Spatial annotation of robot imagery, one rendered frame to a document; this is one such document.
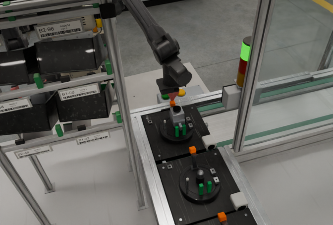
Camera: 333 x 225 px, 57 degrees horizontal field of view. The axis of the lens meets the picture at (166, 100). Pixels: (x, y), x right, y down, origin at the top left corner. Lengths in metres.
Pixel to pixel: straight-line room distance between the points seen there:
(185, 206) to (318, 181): 0.54
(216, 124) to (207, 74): 1.77
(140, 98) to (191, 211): 0.69
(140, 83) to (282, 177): 0.83
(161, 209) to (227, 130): 0.46
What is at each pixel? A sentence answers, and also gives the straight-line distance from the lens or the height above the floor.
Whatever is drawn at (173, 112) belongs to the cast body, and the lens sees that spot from 1.13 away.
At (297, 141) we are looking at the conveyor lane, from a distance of 1.33.
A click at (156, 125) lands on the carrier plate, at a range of 1.24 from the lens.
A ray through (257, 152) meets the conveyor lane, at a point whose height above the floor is 0.93.
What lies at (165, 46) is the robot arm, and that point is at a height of 1.33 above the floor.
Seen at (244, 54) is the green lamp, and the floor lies 1.38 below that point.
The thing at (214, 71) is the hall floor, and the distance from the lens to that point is 3.10.
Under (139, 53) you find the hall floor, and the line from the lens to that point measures 3.38.
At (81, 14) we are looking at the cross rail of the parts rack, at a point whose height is 1.62.
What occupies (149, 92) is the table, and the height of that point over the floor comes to 0.86.
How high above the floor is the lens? 1.89
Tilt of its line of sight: 43 degrees down
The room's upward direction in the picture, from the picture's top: 3 degrees counter-clockwise
